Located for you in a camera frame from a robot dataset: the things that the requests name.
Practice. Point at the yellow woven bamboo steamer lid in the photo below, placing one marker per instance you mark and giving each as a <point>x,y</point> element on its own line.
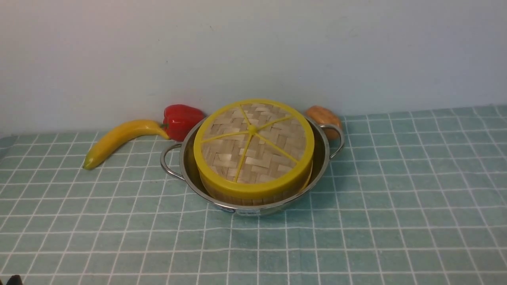
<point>255,128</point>

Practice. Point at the yellow-rimmed bamboo steamer basket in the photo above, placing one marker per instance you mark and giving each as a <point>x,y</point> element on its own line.
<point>257,182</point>

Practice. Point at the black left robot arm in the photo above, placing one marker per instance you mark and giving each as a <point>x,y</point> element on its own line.
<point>15,280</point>

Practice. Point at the brown bread roll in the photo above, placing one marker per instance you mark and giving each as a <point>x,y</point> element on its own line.
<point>323,115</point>

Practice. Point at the red plastic bell pepper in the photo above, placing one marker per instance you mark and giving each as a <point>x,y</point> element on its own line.
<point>179,119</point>

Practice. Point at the yellow plastic banana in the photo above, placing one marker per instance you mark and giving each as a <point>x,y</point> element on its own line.
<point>117,137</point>

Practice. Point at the green checkered tablecloth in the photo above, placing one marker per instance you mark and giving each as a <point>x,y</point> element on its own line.
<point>414,198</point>

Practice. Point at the stainless steel two-handled pot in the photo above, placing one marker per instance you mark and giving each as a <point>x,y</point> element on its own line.
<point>190,175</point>

